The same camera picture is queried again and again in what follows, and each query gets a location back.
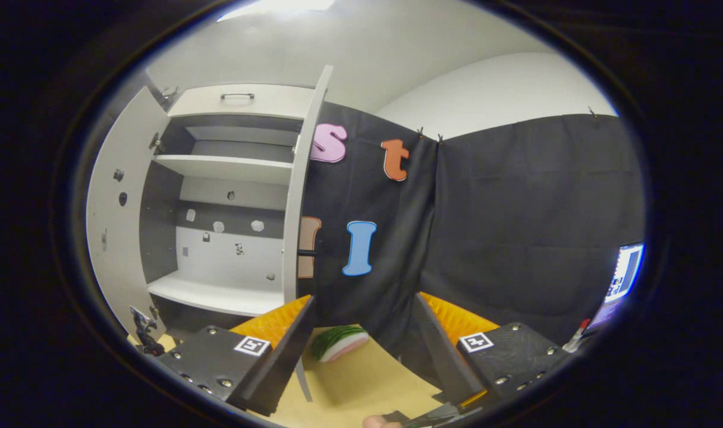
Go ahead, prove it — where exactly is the computer monitor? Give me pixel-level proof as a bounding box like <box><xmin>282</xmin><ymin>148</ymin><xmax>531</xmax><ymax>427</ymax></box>
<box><xmin>586</xmin><ymin>241</ymin><xmax>646</xmax><ymax>331</ymax></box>

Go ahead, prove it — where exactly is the black backdrop cloth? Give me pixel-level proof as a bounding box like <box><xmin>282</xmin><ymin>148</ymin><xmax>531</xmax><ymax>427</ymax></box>
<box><xmin>296</xmin><ymin>101</ymin><xmax>646</xmax><ymax>357</ymax></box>

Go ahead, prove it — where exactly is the white cabinet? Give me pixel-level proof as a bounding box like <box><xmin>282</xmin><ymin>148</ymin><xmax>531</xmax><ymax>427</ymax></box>
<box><xmin>87</xmin><ymin>65</ymin><xmax>335</xmax><ymax>402</ymax></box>

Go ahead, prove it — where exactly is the white cabinet shelf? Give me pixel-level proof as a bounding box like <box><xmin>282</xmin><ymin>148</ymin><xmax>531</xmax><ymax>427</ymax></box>
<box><xmin>153</xmin><ymin>154</ymin><xmax>294</xmax><ymax>187</ymax></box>

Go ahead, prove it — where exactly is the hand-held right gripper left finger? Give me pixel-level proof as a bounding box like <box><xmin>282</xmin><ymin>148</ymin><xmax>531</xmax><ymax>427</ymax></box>
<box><xmin>153</xmin><ymin>295</ymin><xmax>316</xmax><ymax>417</ymax></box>

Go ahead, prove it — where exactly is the ceiling light panel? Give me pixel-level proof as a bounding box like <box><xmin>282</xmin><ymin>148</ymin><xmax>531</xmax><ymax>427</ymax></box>
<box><xmin>218</xmin><ymin>0</ymin><xmax>337</xmax><ymax>23</ymax></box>

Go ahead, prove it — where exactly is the white cabinet door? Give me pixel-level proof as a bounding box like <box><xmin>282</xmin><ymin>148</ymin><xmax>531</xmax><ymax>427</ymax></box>
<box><xmin>281</xmin><ymin>65</ymin><xmax>335</xmax><ymax>402</ymax></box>
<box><xmin>87</xmin><ymin>86</ymin><xmax>173</xmax><ymax>344</ymax></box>

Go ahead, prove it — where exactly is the white cabinet drawer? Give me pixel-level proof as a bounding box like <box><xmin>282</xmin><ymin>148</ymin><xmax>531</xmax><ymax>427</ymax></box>
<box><xmin>168</xmin><ymin>83</ymin><xmax>318</xmax><ymax>121</ymax></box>

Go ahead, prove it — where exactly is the watermelon slice toy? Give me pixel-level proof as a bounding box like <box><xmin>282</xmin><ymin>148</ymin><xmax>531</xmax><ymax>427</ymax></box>
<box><xmin>310</xmin><ymin>325</ymin><xmax>370</xmax><ymax>363</ymax></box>

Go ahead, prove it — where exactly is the white and red object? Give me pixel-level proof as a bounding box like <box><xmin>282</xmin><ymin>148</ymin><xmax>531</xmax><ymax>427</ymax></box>
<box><xmin>564</xmin><ymin>319</ymin><xmax>592</xmax><ymax>352</ymax></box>

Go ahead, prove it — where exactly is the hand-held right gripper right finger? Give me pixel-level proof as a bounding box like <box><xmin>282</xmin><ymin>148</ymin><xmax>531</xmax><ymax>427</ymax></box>
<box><xmin>412</xmin><ymin>291</ymin><xmax>571</xmax><ymax>411</ymax></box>

